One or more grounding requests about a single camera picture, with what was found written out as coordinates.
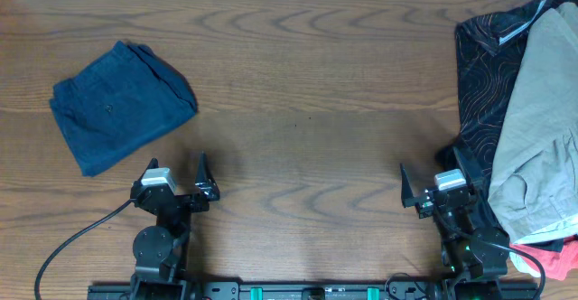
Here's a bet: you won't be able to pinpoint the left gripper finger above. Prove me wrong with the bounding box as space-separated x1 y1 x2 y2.
140 158 159 178
195 152 220 202

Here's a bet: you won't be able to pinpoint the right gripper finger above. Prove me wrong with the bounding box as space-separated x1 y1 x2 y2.
399 164 423 208
452 147 484 187

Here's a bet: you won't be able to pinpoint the khaki beige shorts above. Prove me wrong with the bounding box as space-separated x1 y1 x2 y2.
488 2 577 244

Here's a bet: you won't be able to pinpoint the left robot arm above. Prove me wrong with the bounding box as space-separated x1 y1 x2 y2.
130 153 220 299

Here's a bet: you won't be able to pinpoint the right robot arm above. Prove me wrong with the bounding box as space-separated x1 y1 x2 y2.
400 148 509 299

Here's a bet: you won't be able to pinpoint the folded navy blue shorts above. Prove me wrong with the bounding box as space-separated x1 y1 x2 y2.
50 41 198 176

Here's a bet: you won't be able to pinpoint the red garment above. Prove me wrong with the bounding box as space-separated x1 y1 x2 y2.
509 235 577 281

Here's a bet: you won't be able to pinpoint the black printed cycling jersey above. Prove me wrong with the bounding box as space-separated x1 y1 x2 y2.
453 0 577 227

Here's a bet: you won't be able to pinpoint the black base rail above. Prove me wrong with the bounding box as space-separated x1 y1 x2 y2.
87 278 540 300

